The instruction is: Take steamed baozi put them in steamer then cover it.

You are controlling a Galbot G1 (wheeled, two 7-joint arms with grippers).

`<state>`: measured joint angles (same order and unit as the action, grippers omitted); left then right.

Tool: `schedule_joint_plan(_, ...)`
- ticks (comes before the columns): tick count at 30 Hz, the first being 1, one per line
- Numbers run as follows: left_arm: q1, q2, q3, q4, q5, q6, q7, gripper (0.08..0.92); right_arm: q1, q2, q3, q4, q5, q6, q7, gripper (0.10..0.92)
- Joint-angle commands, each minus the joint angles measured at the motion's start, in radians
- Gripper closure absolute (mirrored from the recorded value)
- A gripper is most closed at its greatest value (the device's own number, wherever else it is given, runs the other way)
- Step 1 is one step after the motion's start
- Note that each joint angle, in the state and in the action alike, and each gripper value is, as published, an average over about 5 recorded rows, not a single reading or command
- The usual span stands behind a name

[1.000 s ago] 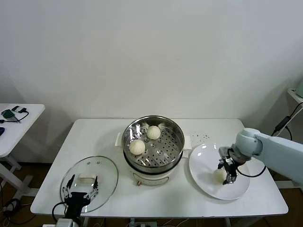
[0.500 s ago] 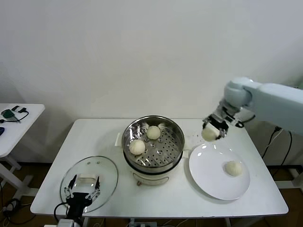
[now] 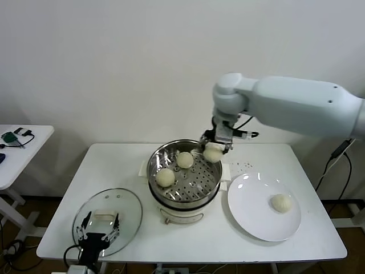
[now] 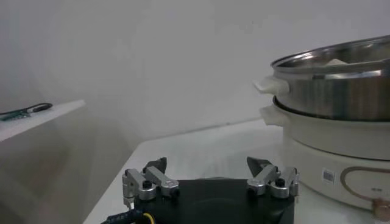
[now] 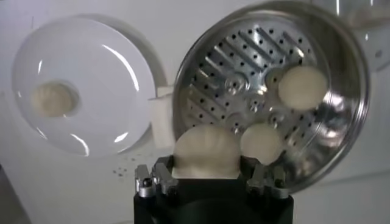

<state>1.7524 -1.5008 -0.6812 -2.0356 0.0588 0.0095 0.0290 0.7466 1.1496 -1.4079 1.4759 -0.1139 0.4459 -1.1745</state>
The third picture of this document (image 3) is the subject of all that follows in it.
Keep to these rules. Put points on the scattered dark crumbs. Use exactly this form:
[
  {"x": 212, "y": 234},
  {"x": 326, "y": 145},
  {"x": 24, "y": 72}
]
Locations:
[{"x": 247, "y": 164}]

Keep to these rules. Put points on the white electric cooker base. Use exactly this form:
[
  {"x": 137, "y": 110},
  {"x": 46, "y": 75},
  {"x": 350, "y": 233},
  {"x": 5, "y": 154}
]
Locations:
[{"x": 182, "y": 215}]

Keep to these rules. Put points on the perforated steel steamer basket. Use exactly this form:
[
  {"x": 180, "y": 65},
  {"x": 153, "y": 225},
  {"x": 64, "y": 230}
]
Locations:
[{"x": 199, "y": 182}]

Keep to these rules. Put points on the white steamed baozi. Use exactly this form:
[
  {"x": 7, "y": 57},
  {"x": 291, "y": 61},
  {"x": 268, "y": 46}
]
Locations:
[
  {"x": 165, "y": 177},
  {"x": 281, "y": 203},
  {"x": 184, "y": 160},
  {"x": 212, "y": 154}
]

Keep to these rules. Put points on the round glass pot lid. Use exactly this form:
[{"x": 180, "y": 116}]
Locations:
[{"x": 131, "y": 205}]

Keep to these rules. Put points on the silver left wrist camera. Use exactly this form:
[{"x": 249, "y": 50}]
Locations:
[{"x": 77, "y": 269}]

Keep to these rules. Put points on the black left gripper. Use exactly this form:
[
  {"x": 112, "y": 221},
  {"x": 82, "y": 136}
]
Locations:
[{"x": 92, "y": 242}]

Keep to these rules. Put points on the white power strip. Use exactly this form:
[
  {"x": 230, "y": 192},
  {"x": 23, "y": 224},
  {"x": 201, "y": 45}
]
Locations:
[{"x": 176, "y": 270}]

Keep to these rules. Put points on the dark blue object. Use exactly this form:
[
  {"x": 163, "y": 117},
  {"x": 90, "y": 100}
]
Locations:
[{"x": 2, "y": 158}]

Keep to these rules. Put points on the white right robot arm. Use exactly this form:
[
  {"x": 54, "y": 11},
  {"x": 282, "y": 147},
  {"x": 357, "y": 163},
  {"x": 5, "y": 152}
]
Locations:
[{"x": 285, "y": 100}]

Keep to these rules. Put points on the round white plate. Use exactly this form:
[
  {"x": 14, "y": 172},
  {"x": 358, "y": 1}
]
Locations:
[{"x": 251, "y": 205}]

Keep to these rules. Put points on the white equipment stand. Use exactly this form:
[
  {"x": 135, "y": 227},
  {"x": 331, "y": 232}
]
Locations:
[{"x": 357, "y": 214}]

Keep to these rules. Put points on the black and white adapter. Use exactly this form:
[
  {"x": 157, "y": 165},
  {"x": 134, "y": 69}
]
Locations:
[{"x": 19, "y": 131}]

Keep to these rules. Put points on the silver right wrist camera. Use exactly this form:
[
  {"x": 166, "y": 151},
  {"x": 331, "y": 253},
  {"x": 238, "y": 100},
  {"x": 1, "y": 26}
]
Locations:
[{"x": 225, "y": 132}]

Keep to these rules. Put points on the white side table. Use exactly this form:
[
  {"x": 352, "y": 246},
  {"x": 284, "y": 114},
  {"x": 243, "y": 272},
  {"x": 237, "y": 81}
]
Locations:
[{"x": 31, "y": 154}]

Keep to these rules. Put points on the small green device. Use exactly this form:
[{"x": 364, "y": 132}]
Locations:
[{"x": 9, "y": 137}]

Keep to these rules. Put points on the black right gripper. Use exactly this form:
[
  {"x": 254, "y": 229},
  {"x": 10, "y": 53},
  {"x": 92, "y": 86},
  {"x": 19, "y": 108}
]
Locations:
[{"x": 211, "y": 135}]

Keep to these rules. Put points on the black power adapter brick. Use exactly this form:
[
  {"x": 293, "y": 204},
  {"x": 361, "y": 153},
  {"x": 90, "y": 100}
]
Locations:
[{"x": 339, "y": 149}]

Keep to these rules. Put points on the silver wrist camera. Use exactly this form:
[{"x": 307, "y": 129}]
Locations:
[
  {"x": 225, "y": 132},
  {"x": 77, "y": 269}
]

